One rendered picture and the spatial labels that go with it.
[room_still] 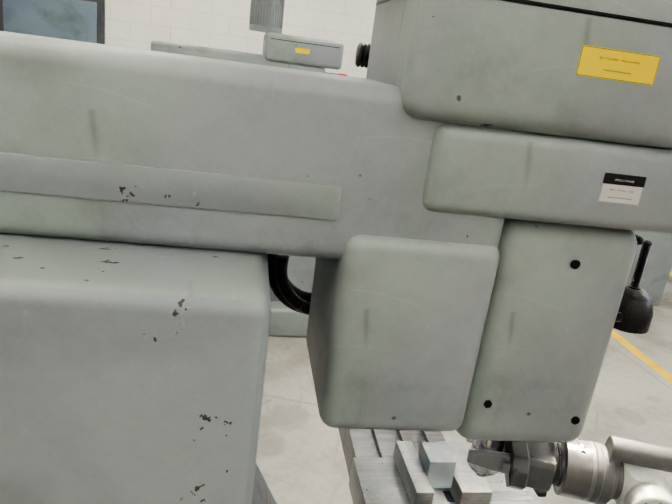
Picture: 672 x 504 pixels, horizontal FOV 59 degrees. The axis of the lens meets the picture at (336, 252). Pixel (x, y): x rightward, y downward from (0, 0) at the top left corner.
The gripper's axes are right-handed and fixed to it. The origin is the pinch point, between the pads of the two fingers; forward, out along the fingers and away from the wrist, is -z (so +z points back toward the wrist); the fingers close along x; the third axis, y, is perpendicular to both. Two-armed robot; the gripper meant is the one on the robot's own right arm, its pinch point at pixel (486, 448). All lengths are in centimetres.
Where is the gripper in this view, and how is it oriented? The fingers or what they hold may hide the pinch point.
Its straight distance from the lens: 99.7
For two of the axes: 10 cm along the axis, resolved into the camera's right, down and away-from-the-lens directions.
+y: -1.2, 9.5, 3.0
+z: 9.7, 1.7, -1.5
